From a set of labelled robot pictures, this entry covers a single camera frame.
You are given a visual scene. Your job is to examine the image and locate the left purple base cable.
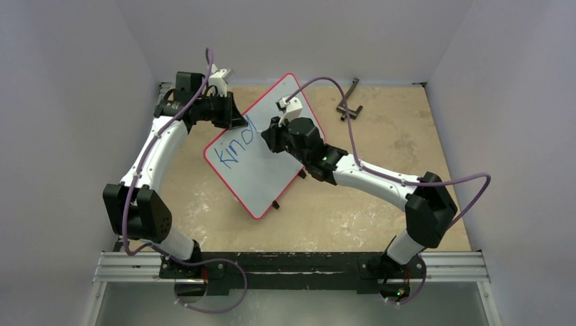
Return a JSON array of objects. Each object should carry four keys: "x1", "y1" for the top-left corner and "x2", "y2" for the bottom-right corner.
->
[{"x1": 173, "y1": 256, "x2": 249, "y2": 314}]

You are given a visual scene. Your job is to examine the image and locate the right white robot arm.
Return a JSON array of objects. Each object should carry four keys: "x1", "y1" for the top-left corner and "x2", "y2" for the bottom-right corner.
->
[{"x1": 261, "y1": 117, "x2": 457, "y2": 276}]

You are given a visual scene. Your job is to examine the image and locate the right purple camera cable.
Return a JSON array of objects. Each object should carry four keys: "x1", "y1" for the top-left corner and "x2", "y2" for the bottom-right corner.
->
[{"x1": 285, "y1": 76, "x2": 492, "y2": 253}]

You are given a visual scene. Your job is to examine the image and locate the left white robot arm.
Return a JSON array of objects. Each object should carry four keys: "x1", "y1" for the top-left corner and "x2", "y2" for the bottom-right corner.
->
[{"x1": 103, "y1": 68, "x2": 248, "y2": 278}]

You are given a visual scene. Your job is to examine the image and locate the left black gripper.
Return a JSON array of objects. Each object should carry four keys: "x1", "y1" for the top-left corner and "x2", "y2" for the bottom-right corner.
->
[{"x1": 196, "y1": 92, "x2": 247, "y2": 130}]

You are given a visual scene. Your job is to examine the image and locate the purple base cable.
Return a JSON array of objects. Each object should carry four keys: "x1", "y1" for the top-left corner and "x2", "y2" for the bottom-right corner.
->
[
  {"x1": 384, "y1": 256, "x2": 427, "y2": 307},
  {"x1": 173, "y1": 256, "x2": 249, "y2": 314}
]

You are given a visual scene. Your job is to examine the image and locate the red framed whiteboard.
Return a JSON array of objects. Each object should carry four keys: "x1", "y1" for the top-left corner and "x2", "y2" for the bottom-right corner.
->
[{"x1": 203, "y1": 73, "x2": 303, "y2": 219}]

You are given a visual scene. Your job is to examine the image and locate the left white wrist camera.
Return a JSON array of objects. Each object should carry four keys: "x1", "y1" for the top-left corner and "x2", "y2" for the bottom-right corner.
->
[{"x1": 207, "y1": 65, "x2": 234, "y2": 97}]

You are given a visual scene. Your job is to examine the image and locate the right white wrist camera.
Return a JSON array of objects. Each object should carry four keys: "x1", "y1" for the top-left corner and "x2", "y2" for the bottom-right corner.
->
[{"x1": 276, "y1": 96, "x2": 303, "y2": 127}]

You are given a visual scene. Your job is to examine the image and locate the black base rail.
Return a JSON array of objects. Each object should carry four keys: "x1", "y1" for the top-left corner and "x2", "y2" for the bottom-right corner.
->
[{"x1": 159, "y1": 252, "x2": 426, "y2": 299}]

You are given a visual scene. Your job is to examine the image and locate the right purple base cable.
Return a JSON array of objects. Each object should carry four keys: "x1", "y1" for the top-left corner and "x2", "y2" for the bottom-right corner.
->
[{"x1": 384, "y1": 256, "x2": 427, "y2": 307}]

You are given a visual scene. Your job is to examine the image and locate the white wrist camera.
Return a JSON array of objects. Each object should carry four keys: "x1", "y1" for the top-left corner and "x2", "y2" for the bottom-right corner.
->
[
  {"x1": 276, "y1": 96, "x2": 303, "y2": 127},
  {"x1": 207, "y1": 65, "x2": 234, "y2": 97}
]

